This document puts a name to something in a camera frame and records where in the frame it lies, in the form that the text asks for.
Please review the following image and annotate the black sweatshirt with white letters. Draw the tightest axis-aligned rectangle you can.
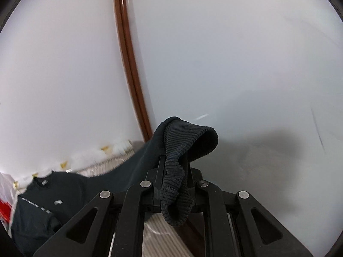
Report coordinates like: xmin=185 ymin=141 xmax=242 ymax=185
xmin=11 ymin=117 xmax=219 ymax=256

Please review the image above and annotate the rolled fruit-print plastic sheet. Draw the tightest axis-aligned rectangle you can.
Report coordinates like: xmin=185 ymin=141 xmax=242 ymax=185
xmin=13 ymin=140 xmax=134 ymax=190

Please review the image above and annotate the striped grey white mattress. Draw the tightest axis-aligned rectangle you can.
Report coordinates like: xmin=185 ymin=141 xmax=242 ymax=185
xmin=64 ymin=149 xmax=197 ymax=257

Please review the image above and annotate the white Miniso paper bag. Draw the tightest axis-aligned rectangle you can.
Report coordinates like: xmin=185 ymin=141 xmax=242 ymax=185
xmin=0 ymin=173 xmax=17 ymax=230

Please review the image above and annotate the red paper shopping bag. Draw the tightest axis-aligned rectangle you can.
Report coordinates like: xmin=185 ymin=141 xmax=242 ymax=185
xmin=0 ymin=200 xmax=12 ymax=223

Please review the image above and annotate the brown wooden door frame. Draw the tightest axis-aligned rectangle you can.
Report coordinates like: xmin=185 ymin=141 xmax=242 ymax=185
xmin=114 ymin=0 xmax=153 ymax=141

